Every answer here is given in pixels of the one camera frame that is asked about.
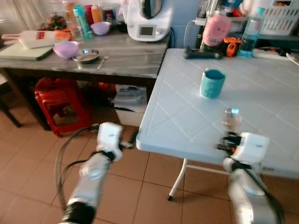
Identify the clear drinking glass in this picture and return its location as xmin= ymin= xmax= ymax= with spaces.
xmin=221 ymin=108 xmax=242 ymax=134

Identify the white storage box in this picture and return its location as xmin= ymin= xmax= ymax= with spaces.
xmin=114 ymin=84 xmax=149 ymax=127

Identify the white plastic folding table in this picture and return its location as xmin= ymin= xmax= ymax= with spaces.
xmin=136 ymin=48 xmax=299 ymax=202

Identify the white metal table leg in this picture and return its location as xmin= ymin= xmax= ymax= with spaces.
xmin=167 ymin=158 xmax=234 ymax=202

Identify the teal cup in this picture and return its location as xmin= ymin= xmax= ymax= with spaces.
xmin=200 ymin=69 xmax=226 ymax=99

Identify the red plastic stool stack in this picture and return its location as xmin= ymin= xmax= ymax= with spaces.
xmin=34 ymin=77 xmax=93 ymax=137

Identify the grey wood top table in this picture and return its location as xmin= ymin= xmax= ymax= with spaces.
xmin=0 ymin=32 xmax=171 ymax=131

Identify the metal spoon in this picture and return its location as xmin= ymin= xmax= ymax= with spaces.
xmin=96 ymin=56 xmax=109 ymax=70

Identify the long black device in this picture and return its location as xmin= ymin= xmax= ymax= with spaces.
xmin=183 ymin=47 xmax=223 ymax=60

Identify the orange and black tool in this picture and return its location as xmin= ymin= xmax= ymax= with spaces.
xmin=222 ymin=37 xmax=242 ymax=58

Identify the white power strip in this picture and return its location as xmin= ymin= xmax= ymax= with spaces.
xmin=252 ymin=48 xmax=292 ymax=60

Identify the steel bowl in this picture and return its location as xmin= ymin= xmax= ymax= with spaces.
xmin=74 ymin=49 xmax=100 ymax=64

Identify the clear blue water bottle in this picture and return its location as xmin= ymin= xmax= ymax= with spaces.
xmin=237 ymin=7 xmax=265 ymax=59

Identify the large purple bowl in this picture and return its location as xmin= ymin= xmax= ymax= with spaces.
xmin=53 ymin=41 xmax=79 ymax=59

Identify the small purple bowl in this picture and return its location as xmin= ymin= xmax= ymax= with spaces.
xmin=91 ymin=21 xmax=111 ymax=36

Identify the white kitchen machine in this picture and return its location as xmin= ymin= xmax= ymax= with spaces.
xmin=126 ymin=0 xmax=174 ymax=42

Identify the dark chair leg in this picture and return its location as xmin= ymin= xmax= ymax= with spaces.
xmin=0 ymin=72 xmax=21 ymax=128

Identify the white plastic basket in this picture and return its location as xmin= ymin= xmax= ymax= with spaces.
xmin=248 ymin=0 xmax=299 ymax=36

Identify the teal bottle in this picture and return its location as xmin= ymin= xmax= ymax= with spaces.
xmin=73 ymin=5 xmax=94 ymax=40

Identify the red bottle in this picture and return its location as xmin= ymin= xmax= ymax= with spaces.
xmin=84 ymin=5 xmax=93 ymax=25

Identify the pale green cutting board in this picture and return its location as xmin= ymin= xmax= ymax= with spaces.
xmin=0 ymin=42 xmax=54 ymax=61

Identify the clear bottle orange cap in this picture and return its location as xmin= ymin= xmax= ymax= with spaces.
xmin=63 ymin=0 xmax=78 ymax=31

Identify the red and green plant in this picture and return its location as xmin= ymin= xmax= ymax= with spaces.
xmin=44 ymin=13 xmax=68 ymax=31

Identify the white cleaver red label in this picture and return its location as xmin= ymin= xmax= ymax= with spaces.
xmin=2 ymin=30 xmax=71 ymax=49

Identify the beige curtain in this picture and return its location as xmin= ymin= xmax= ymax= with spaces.
xmin=0 ymin=0 xmax=66 ymax=33

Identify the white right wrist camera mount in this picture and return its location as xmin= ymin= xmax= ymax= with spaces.
xmin=232 ymin=133 xmax=270 ymax=165

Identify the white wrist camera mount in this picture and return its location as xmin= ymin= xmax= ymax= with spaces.
xmin=96 ymin=122 xmax=123 ymax=151
xmin=232 ymin=133 xmax=270 ymax=165

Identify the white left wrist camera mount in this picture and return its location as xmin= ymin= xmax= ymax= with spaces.
xmin=96 ymin=122 xmax=123 ymax=151

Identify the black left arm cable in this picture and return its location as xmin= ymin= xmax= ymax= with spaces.
xmin=54 ymin=125 xmax=101 ymax=210

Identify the white cable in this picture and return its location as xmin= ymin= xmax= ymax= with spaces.
xmin=286 ymin=51 xmax=299 ymax=66

